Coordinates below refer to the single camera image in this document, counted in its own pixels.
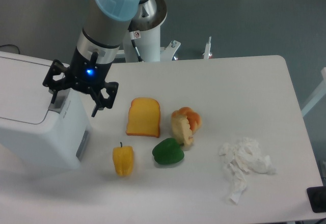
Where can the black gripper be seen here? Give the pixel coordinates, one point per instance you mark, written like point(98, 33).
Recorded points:
point(83, 74)

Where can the white push-button trash can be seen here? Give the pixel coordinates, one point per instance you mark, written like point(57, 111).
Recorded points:
point(33, 128)

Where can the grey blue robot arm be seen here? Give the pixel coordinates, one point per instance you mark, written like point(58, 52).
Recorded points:
point(105, 28)

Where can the orange toast slice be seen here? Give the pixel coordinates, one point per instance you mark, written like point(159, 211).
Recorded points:
point(144, 117)

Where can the yellow bell pepper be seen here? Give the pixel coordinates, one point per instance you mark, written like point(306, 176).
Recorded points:
point(123, 159)

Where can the green bell pepper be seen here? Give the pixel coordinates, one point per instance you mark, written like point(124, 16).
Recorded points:
point(167, 152)

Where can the pale bread slice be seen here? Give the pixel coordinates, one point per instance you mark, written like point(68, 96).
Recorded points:
point(181, 130)

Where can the braided bread roll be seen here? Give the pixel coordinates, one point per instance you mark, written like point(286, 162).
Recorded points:
point(194, 119)

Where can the crumpled white tissue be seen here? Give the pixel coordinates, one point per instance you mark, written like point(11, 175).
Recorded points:
point(240, 159)

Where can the white table leg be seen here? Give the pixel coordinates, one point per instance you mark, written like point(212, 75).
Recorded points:
point(315, 96)

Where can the black device at edge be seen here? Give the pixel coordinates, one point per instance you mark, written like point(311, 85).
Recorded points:
point(316, 197)

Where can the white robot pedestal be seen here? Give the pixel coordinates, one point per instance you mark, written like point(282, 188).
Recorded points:
point(142, 40)

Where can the white frame foot right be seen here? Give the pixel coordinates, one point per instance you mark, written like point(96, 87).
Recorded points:
point(207, 52)

